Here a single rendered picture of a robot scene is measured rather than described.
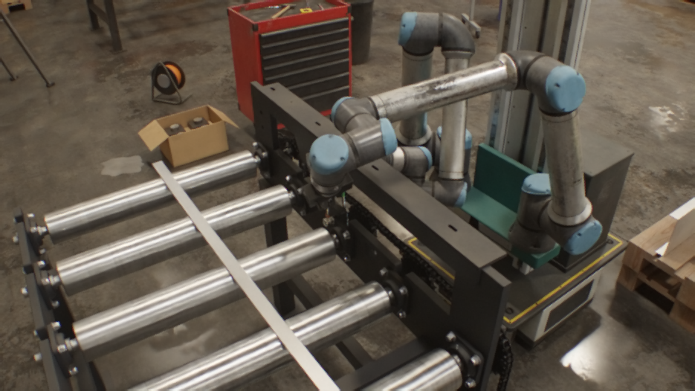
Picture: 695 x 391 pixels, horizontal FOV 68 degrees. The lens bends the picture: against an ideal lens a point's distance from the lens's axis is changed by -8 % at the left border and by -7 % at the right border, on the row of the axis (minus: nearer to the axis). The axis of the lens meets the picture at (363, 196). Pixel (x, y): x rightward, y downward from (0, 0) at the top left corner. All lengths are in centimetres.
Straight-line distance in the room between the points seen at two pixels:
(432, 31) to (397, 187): 65
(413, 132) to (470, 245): 101
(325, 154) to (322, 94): 272
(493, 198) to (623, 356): 98
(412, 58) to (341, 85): 213
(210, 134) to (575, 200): 275
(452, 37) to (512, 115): 55
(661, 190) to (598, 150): 162
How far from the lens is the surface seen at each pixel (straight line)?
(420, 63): 200
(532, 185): 207
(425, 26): 193
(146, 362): 271
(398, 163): 189
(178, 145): 395
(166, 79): 491
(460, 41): 193
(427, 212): 140
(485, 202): 241
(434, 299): 150
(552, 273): 261
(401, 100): 150
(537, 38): 218
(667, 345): 296
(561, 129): 168
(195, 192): 212
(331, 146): 131
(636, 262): 303
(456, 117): 193
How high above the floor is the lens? 199
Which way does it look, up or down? 35 degrees down
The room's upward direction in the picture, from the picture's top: straight up
